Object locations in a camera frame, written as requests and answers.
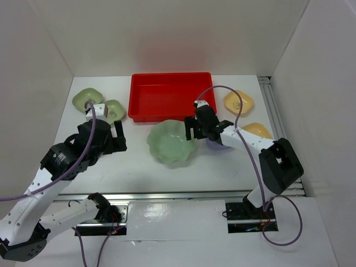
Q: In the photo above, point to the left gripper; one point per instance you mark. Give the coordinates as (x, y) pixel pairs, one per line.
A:
(115, 143)

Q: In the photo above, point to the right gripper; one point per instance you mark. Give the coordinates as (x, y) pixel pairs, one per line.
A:
(191, 122)

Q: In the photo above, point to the large green scalloped bowl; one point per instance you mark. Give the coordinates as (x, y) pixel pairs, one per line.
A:
(168, 144)

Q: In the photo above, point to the purple square plate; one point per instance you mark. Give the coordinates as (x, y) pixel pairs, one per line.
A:
(216, 146)

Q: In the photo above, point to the yellow square plate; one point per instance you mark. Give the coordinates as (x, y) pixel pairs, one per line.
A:
(234, 104)
(257, 129)

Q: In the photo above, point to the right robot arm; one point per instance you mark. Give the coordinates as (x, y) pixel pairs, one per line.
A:
(275, 161)

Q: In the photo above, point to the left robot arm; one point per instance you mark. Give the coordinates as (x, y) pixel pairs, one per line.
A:
(25, 230)

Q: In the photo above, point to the red plastic bin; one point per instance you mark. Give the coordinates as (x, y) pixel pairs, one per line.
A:
(156, 97)

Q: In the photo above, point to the near green square plate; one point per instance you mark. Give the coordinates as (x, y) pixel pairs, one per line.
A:
(115, 111)

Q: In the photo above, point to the green square plate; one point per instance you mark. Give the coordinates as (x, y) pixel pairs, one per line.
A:
(115, 111)
(83, 96)

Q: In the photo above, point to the far green square plate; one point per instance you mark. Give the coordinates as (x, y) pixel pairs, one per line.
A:
(83, 96)

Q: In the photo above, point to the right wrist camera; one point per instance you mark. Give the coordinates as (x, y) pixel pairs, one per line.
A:
(200, 103)

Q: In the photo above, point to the front aluminium rail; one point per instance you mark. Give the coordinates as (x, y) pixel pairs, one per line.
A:
(159, 196)

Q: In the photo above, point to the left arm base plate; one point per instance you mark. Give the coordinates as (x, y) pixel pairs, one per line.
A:
(115, 223)

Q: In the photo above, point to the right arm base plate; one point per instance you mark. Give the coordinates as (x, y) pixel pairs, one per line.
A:
(239, 221)

